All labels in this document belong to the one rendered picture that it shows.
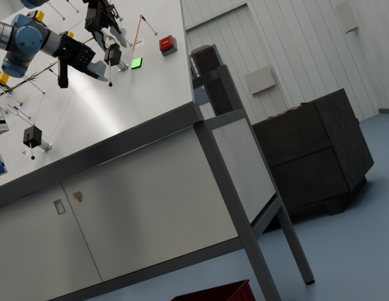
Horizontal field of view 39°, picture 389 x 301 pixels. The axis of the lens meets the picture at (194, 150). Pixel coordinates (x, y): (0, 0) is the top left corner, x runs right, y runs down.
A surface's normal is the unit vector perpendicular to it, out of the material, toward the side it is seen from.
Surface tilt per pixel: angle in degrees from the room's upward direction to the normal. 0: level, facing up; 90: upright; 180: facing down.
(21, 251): 90
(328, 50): 90
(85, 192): 90
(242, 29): 90
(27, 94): 50
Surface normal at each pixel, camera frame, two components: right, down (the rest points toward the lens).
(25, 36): 0.47, -0.18
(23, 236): -0.31, 0.14
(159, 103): -0.48, -0.48
